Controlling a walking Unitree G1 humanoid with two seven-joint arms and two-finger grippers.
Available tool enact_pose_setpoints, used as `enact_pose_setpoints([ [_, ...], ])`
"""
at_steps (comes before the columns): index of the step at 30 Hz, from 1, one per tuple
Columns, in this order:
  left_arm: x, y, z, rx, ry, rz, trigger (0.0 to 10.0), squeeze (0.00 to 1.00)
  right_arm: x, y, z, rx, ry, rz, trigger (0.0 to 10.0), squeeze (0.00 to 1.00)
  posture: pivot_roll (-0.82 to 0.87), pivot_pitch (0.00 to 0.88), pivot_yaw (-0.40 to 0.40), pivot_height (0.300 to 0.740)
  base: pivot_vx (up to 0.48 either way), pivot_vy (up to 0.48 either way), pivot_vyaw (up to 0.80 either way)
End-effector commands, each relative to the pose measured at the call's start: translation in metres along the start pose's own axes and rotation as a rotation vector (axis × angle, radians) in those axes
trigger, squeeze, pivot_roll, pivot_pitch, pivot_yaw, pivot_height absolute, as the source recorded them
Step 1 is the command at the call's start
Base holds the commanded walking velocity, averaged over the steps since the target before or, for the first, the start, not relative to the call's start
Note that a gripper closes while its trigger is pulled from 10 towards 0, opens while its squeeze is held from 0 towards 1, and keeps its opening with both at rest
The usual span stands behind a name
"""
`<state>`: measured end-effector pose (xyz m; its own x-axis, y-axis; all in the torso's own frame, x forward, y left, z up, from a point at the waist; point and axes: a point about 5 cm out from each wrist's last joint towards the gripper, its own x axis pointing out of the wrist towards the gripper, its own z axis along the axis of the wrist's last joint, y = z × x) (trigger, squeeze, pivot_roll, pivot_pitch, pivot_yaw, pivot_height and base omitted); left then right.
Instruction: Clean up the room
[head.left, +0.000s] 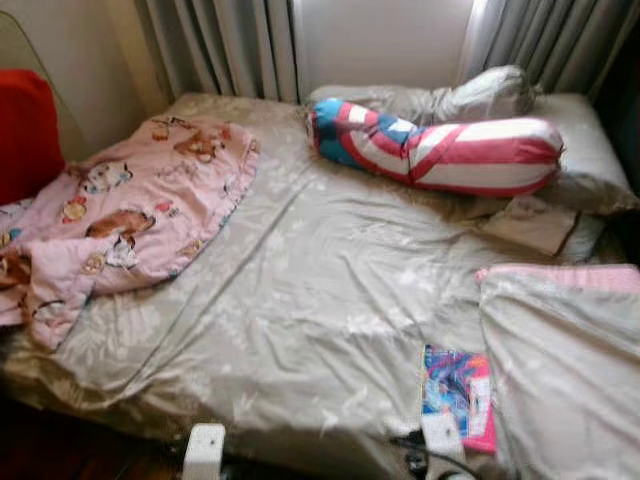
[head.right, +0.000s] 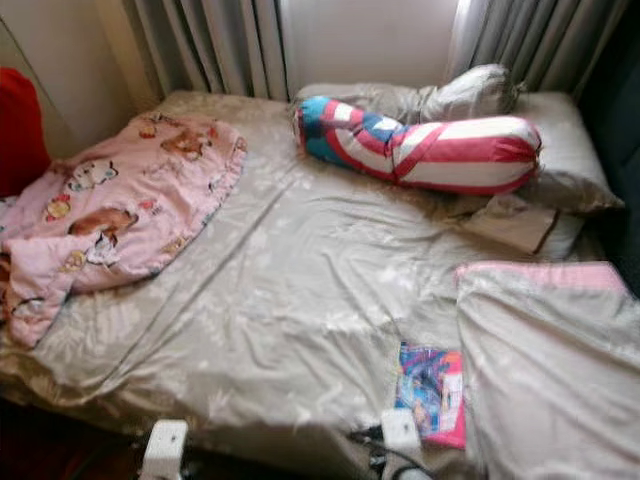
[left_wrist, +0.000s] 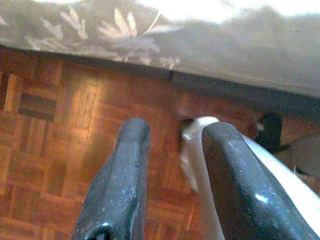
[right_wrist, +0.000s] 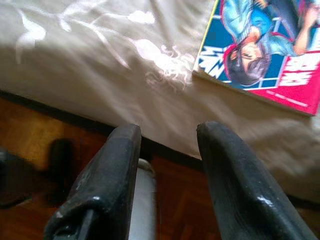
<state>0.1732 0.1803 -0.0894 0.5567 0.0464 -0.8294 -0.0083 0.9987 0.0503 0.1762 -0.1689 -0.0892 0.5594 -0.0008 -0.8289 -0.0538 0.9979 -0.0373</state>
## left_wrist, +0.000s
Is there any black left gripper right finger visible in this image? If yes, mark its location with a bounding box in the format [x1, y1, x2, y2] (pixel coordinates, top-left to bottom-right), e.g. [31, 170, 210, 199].
[201, 122, 320, 240]

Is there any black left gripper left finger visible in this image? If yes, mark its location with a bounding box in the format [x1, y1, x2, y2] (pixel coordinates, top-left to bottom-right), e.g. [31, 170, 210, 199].
[71, 117, 151, 240]

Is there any beige floral bed sheet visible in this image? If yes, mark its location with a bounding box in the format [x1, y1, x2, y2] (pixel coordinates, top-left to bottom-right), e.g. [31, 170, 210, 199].
[0, 0, 320, 98]

